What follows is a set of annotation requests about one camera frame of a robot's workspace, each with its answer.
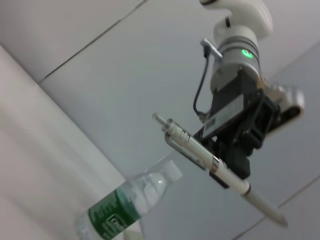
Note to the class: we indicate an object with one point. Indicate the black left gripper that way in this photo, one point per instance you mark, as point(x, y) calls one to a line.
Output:
point(232, 105)

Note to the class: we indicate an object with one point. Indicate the grey-grip ballpoint pen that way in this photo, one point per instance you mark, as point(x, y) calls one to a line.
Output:
point(200, 152)

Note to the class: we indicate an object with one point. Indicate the clear green-label water bottle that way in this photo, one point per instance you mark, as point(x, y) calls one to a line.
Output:
point(117, 207)

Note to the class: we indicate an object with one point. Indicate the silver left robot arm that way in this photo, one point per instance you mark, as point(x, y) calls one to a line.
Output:
point(237, 40)

